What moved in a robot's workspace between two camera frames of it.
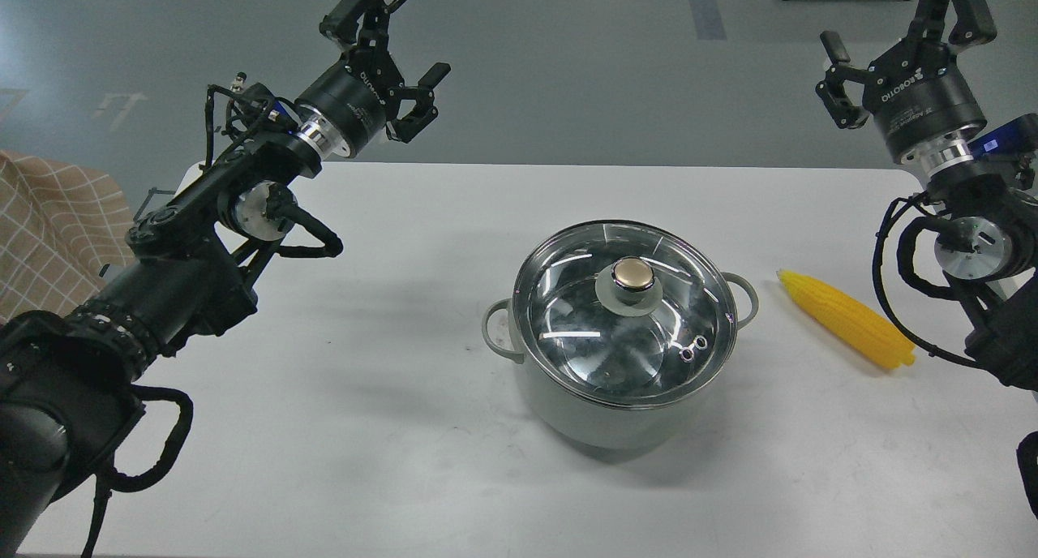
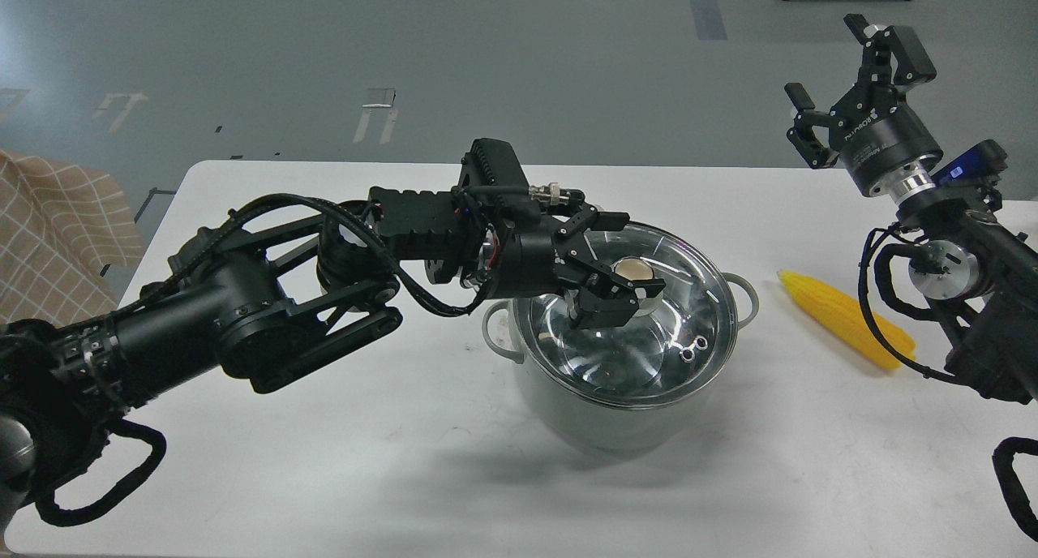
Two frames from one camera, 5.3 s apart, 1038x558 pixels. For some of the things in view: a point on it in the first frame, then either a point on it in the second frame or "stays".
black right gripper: x=923 y=105 -> x=876 y=137
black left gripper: x=345 y=112 -> x=536 y=254
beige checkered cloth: x=64 y=229 stays
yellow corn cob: x=858 y=326 stays
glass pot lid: x=624 y=314 stays
